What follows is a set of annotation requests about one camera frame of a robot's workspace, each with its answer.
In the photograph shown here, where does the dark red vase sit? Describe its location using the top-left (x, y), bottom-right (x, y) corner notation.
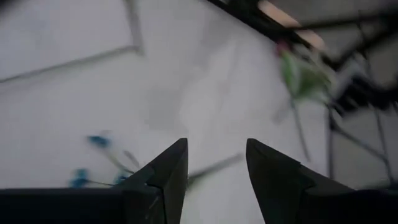
top-left (275, 39), bottom-right (332, 162)

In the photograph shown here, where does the blue flower bunch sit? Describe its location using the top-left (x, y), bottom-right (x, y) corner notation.
top-left (68, 133), bottom-right (246, 190)

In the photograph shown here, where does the wooden base board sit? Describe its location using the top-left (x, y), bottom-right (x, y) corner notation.
top-left (257, 0), bottom-right (327, 52)

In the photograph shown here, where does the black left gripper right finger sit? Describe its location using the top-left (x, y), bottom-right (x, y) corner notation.
top-left (245, 138), bottom-right (356, 224)

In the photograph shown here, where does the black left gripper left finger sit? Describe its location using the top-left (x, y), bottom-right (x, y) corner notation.
top-left (121, 138), bottom-right (189, 224)

